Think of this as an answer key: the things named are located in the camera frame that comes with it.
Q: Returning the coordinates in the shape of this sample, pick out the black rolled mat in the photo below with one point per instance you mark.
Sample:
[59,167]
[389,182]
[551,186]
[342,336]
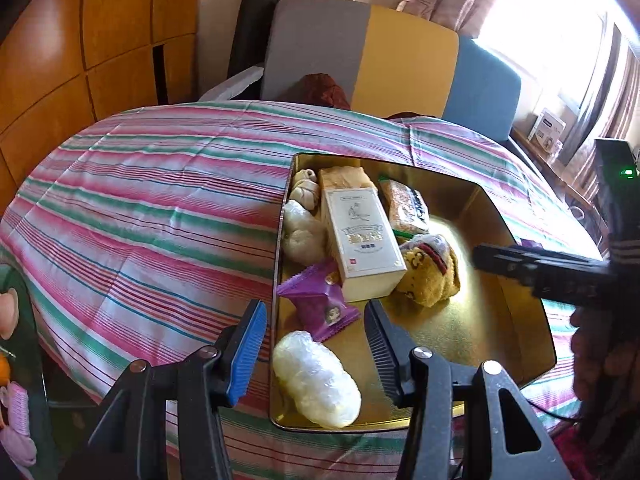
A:
[255,25]

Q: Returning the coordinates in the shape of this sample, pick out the large white bun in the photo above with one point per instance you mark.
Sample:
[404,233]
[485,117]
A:
[315,385]

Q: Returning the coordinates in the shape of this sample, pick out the window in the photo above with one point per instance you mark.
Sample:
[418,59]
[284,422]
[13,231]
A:
[550,35]

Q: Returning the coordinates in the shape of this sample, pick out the grey yellow blue headboard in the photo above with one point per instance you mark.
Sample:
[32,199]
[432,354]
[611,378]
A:
[400,50]

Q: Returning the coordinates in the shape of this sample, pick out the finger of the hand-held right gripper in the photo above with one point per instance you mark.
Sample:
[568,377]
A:
[540,270]

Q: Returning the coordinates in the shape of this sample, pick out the white boxes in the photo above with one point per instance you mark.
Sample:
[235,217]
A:
[547,130]

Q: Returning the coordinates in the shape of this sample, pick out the white carton box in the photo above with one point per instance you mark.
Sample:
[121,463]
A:
[362,240]

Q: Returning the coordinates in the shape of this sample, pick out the peach round object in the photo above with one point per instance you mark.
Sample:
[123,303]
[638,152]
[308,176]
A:
[7,312]

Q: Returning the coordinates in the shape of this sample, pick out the person's right forearm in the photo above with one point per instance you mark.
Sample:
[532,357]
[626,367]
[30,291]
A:
[615,415]

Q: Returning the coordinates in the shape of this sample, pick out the striped bed sheet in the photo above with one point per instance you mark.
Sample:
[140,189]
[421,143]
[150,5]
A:
[125,210]

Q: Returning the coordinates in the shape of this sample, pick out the yellow plush toy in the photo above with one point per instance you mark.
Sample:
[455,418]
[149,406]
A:
[430,280]

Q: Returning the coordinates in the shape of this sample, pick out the gold metal tray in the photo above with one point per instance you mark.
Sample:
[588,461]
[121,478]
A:
[450,340]

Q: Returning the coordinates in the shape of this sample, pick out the pink ribbed object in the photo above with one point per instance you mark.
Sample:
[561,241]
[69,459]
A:
[21,407]

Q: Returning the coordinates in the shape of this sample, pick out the person's red clothing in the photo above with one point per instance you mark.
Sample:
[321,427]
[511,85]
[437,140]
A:
[590,455]

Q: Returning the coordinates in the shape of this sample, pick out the orange green snack packet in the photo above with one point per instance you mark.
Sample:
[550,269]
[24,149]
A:
[405,207]

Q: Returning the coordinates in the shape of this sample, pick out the beige wrapped pastry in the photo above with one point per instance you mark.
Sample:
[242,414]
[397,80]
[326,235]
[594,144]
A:
[306,187]

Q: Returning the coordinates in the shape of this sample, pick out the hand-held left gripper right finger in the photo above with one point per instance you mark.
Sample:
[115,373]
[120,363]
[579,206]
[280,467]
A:
[382,355]

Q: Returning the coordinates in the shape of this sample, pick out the dark glass side table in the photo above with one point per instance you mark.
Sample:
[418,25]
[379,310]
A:
[35,360]

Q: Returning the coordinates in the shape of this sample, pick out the wooden wardrobe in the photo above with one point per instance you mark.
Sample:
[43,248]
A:
[100,35]

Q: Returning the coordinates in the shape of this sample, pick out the wooden side desk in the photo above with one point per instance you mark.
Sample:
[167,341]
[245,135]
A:
[565,175]

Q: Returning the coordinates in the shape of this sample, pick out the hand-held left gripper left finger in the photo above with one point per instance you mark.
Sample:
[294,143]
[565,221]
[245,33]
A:
[247,355]

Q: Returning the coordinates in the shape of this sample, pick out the person's right hand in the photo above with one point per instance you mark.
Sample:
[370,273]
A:
[590,355]

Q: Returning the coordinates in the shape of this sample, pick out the dark red cloth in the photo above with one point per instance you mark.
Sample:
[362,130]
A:
[320,90]

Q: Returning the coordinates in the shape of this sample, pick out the orange fruit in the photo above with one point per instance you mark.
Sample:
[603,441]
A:
[3,369]

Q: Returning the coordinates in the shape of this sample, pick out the purple snack packet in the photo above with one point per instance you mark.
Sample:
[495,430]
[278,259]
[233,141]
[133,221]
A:
[320,305]

